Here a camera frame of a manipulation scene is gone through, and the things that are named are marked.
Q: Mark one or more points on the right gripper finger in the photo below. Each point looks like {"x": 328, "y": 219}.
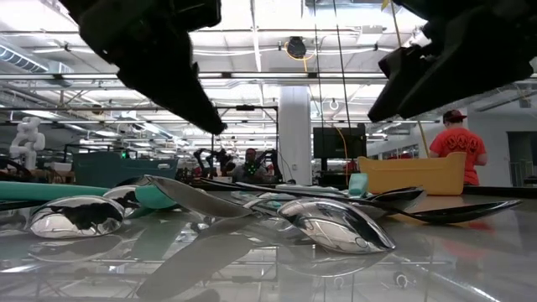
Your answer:
{"x": 398, "y": 75}
{"x": 470, "y": 71}

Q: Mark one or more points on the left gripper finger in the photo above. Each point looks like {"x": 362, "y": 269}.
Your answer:
{"x": 168, "y": 92}

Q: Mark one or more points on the black spoon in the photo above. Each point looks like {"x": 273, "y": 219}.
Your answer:
{"x": 461, "y": 213}
{"x": 398, "y": 195}

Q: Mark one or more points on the black background robot arm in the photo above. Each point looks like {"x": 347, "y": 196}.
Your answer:
{"x": 272, "y": 161}
{"x": 210, "y": 161}

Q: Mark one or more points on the person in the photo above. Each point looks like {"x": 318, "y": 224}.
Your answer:
{"x": 250, "y": 168}
{"x": 459, "y": 147}

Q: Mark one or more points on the black rig stand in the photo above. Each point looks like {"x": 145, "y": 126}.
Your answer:
{"x": 245, "y": 107}

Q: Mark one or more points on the teal plastic bin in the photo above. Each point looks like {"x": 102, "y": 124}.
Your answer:
{"x": 126, "y": 168}

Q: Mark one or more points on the black monitor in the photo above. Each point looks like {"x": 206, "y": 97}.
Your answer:
{"x": 340, "y": 142}

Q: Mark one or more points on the orange plastic bin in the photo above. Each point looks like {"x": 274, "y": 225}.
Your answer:
{"x": 413, "y": 174}

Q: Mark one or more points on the white pillar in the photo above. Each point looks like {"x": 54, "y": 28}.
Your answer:
{"x": 295, "y": 134}

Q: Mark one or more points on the white robot figure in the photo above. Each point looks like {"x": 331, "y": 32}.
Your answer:
{"x": 27, "y": 142}

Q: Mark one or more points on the black table frame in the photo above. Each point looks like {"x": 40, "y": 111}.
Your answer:
{"x": 499, "y": 191}

